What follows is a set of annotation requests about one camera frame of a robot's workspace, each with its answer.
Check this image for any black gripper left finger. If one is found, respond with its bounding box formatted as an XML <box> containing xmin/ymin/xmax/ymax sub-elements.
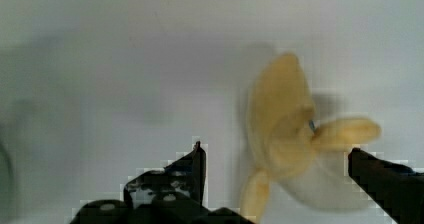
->
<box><xmin>70</xmin><ymin>142</ymin><xmax>253</xmax><ymax>224</ymax></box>

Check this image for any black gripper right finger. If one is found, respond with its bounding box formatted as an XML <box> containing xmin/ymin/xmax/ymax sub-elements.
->
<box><xmin>348</xmin><ymin>148</ymin><xmax>424</xmax><ymax>224</ymax></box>

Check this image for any yellow peeled toy banana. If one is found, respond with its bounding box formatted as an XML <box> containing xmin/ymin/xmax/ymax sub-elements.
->
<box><xmin>240</xmin><ymin>53</ymin><xmax>381</xmax><ymax>224</ymax></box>

